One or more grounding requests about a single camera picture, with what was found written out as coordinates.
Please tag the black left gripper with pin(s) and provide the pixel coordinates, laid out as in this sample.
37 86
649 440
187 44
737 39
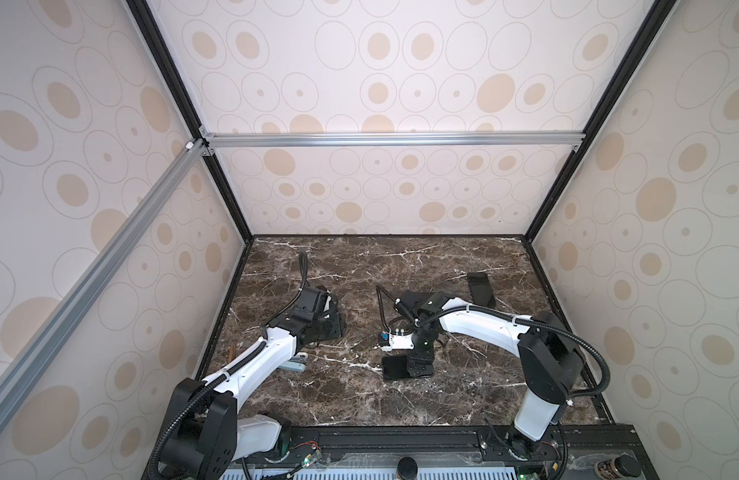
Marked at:
335 327

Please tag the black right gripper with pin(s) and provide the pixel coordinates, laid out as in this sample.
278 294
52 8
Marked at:
422 358

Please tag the black phone with pink case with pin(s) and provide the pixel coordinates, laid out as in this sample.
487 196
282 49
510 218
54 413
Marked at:
403 367

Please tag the silver-edged black phone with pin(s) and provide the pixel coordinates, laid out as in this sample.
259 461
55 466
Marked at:
481 290

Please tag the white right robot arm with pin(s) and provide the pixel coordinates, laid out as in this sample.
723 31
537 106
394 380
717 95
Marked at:
558 366

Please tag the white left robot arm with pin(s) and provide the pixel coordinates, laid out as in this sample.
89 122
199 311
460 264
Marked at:
202 434

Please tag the light blue stapler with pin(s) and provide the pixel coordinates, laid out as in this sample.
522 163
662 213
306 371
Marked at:
295 364

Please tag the black knob centre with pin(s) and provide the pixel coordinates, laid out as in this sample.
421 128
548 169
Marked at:
407 469

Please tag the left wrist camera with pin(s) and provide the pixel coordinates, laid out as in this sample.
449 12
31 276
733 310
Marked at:
313 304

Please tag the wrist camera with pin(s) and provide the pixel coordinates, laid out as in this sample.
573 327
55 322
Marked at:
313 304
396 340

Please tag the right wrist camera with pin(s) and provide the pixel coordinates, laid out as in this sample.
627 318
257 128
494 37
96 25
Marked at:
396 340

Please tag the silver aluminium rail back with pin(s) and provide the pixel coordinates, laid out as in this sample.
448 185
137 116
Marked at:
259 140

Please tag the silver aluminium rail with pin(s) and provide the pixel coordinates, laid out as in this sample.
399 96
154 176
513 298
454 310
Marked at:
41 350
259 140

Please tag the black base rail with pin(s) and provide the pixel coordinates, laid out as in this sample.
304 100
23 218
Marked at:
454 452

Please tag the silver aluminium rail left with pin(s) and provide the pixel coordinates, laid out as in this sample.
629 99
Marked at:
41 350

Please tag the black corner frame post left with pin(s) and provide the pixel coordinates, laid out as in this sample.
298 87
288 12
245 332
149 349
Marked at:
147 26

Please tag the black corner frame post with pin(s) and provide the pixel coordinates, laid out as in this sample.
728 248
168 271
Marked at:
636 51
147 26

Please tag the black corner frame post right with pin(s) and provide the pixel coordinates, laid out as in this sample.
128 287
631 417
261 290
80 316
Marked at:
636 51

